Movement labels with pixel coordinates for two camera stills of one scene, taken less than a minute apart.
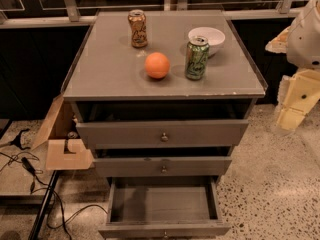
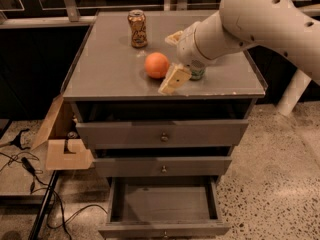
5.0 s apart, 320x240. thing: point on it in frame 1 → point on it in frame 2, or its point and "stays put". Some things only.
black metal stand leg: [43, 205] stays put
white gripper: [305, 40] → [187, 46]
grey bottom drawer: [164, 208] stays put
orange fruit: [156, 65] stays put
